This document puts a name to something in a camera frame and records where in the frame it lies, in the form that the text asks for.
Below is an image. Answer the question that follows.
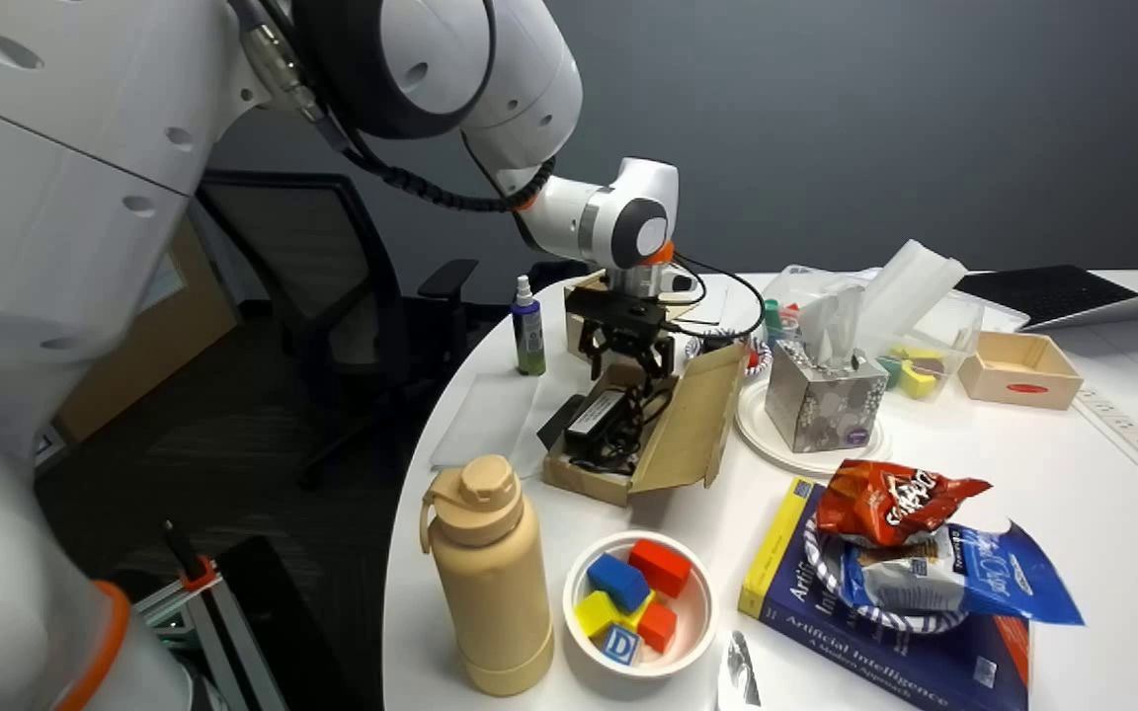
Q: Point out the black office chair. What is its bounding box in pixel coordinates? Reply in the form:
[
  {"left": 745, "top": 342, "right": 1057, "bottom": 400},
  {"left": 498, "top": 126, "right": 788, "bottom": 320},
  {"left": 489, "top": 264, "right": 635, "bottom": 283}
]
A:
[{"left": 198, "top": 171, "right": 473, "bottom": 491}]

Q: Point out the small wooden tray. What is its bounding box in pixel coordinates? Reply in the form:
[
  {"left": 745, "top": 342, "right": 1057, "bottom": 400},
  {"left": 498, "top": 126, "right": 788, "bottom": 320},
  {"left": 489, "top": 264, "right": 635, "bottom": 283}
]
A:
[{"left": 959, "top": 330, "right": 1083, "bottom": 409}]

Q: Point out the red snack bag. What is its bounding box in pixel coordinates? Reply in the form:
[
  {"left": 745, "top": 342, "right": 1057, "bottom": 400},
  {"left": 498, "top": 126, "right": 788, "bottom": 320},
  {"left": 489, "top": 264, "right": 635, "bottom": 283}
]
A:
[{"left": 813, "top": 458, "right": 987, "bottom": 549}]

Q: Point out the white bowl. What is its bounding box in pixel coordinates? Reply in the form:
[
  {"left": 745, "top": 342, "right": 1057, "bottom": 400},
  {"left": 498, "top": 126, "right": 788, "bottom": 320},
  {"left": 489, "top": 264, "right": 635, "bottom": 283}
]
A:
[{"left": 562, "top": 528, "right": 717, "bottom": 679}]

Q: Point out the clear plastic bag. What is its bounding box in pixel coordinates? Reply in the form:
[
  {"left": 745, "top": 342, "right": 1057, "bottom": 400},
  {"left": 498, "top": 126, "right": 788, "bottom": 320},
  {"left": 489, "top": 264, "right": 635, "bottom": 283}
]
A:
[{"left": 855, "top": 239, "right": 965, "bottom": 350}]

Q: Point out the blue spray bottle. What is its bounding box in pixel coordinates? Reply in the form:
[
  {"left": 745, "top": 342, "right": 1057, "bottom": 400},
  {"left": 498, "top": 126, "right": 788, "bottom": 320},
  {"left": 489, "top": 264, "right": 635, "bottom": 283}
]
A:
[{"left": 514, "top": 272, "right": 544, "bottom": 374}]

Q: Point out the yellow block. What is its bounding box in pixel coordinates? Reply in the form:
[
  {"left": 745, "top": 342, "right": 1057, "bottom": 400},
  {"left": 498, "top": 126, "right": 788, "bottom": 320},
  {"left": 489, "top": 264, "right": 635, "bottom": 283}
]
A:
[{"left": 572, "top": 591, "right": 625, "bottom": 638}]

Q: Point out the blue book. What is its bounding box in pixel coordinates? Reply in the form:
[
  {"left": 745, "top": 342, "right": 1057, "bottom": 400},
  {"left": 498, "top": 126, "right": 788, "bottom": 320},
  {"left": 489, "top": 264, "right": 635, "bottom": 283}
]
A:
[{"left": 741, "top": 483, "right": 1083, "bottom": 711}]

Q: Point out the blue block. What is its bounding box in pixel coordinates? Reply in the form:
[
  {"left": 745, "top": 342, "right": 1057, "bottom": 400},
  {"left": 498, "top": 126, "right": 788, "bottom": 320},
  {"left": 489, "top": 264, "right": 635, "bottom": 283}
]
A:
[{"left": 587, "top": 551, "right": 650, "bottom": 612}]

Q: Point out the red block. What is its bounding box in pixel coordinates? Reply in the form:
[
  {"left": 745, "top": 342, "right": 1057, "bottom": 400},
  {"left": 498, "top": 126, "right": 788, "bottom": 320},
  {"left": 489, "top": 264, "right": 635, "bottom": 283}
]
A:
[{"left": 630, "top": 536, "right": 693, "bottom": 595}]

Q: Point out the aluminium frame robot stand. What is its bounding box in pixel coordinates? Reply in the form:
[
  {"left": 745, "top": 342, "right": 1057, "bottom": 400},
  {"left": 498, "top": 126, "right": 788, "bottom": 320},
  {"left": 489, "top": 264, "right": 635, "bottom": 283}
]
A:
[{"left": 135, "top": 516, "right": 289, "bottom": 711}]

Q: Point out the tissue box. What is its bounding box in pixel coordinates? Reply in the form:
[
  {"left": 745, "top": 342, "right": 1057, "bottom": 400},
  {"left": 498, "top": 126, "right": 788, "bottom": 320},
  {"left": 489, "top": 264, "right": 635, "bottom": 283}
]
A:
[{"left": 766, "top": 288, "right": 886, "bottom": 454}]

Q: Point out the metal spoon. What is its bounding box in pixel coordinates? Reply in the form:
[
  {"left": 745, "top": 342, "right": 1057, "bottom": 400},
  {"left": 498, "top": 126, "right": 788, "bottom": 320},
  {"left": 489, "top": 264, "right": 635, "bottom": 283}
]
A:
[{"left": 724, "top": 632, "right": 764, "bottom": 711}]

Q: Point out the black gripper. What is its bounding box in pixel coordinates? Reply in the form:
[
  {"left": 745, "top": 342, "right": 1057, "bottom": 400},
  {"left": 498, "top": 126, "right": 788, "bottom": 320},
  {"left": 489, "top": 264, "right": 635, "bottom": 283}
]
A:
[{"left": 566, "top": 277, "right": 675, "bottom": 380}]

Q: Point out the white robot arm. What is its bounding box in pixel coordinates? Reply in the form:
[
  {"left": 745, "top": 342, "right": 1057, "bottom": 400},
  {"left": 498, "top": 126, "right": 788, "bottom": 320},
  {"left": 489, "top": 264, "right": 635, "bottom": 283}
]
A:
[{"left": 0, "top": 0, "right": 679, "bottom": 711}]

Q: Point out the black cable with power adapter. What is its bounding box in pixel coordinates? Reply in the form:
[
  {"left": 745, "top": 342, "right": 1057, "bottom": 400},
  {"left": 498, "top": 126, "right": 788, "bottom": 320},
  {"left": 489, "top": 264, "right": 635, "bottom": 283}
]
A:
[{"left": 533, "top": 383, "right": 672, "bottom": 483}]

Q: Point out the tan water bottle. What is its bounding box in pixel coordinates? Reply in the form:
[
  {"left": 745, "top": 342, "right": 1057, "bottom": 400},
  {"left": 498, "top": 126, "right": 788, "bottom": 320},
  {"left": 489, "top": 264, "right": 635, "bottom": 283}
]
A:
[{"left": 418, "top": 454, "right": 552, "bottom": 695}]

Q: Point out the cardboard box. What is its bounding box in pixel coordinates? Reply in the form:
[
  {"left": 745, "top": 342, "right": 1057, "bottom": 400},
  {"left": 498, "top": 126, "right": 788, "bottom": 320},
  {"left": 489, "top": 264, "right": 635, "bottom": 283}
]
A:
[{"left": 537, "top": 342, "right": 745, "bottom": 504}]

